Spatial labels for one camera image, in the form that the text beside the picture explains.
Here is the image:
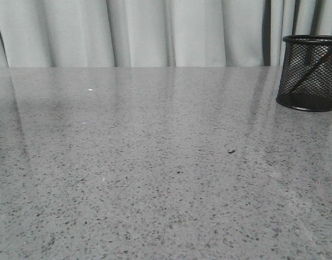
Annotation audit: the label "black mesh pen bucket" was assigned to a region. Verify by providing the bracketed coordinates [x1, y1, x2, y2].
[276, 35, 332, 112]

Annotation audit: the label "grey orange handled scissors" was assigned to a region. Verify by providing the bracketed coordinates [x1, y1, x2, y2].
[290, 52, 330, 94]

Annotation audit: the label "light grey curtain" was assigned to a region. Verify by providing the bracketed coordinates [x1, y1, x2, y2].
[0, 1, 332, 67]

